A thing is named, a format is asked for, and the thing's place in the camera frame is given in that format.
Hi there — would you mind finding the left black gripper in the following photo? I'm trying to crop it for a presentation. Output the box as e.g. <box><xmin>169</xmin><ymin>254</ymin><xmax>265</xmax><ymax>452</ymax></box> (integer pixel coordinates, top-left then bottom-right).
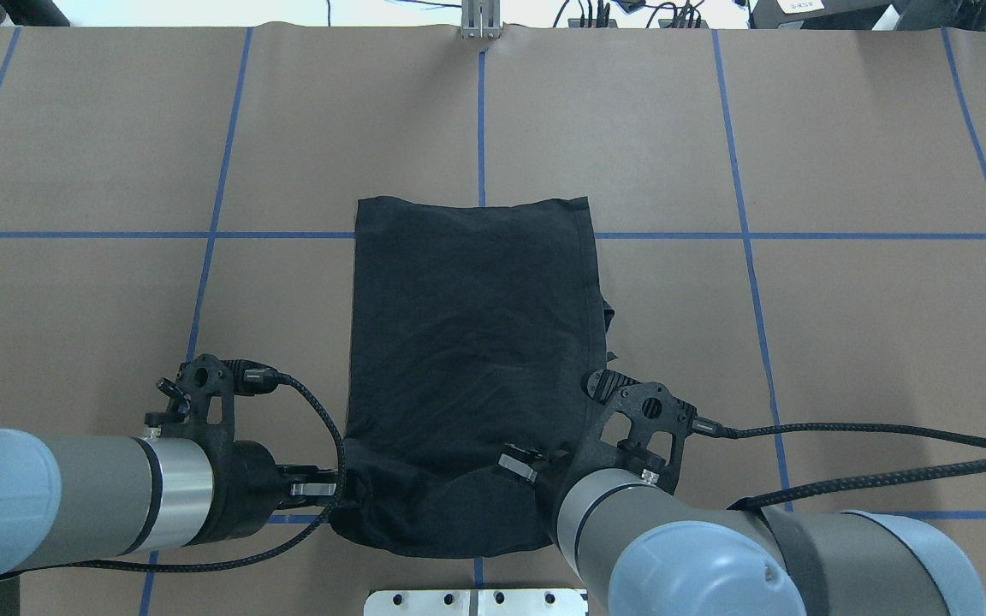
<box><xmin>206</xmin><ymin>441</ymin><xmax>344</xmax><ymax>542</ymax></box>

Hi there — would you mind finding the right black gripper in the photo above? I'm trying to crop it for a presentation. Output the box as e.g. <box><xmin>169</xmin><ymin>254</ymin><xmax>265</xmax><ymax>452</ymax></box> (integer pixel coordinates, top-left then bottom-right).
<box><xmin>497</xmin><ymin>443</ymin><xmax>605</xmax><ymax>523</ymax></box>

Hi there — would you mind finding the black printed t-shirt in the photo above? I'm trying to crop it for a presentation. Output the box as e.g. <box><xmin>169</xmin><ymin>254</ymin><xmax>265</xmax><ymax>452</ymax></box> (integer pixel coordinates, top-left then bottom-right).
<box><xmin>329</xmin><ymin>196</ymin><xmax>611</xmax><ymax>559</ymax></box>

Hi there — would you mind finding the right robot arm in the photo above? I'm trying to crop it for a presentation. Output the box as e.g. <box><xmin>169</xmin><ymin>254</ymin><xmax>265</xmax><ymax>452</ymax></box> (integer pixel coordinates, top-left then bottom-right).
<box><xmin>498</xmin><ymin>445</ymin><xmax>986</xmax><ymax>615</ymax></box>

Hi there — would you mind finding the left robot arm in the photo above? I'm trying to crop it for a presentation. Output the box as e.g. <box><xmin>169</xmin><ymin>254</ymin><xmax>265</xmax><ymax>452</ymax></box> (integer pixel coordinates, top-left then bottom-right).
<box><xmin>0</xmin><ymin>429</ymin><xmax>340</xmax><ymax>578</ymax></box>

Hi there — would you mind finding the brown paper table cover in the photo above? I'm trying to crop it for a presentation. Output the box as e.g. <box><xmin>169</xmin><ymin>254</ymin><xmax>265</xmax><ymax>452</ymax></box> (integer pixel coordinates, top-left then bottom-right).
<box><xmin>0</xmin><ymin>24</ymin><xmax>986</xmax><ymax>616</ymax></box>

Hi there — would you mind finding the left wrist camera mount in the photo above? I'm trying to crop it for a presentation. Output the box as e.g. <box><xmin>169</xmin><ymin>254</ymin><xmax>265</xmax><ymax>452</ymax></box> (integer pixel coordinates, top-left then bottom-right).
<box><xmin>144</xmin><ymin>354</ymin><xmax>279</xmax><ymax>451</ymax></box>

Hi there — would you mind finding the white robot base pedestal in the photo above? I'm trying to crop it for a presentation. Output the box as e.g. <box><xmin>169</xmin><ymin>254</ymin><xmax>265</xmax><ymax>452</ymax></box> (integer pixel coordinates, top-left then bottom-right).
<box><xmin>363</xmin><ymin>588</ymin><xmax>591</xmax><ymax>615</ymax></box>

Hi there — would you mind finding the aluminium frame post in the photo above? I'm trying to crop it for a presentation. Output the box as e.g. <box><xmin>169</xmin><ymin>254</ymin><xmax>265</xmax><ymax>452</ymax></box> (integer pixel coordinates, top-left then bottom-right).
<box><xmin>459</xmin><ymin>0</ymin><xmax>503</xmax><ymax>40</ymax></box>

